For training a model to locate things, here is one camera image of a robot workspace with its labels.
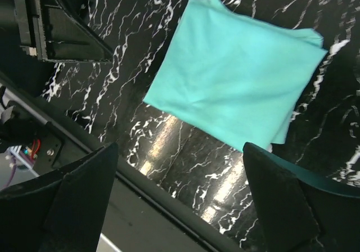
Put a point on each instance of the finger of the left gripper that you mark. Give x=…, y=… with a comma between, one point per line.
x=55, y=31

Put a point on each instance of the turquoise t shirt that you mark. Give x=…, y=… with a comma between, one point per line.
x=234, y=77

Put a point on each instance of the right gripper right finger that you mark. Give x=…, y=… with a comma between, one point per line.
x=296, y=206

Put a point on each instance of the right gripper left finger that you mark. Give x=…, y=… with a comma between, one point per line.
x=63, y=210

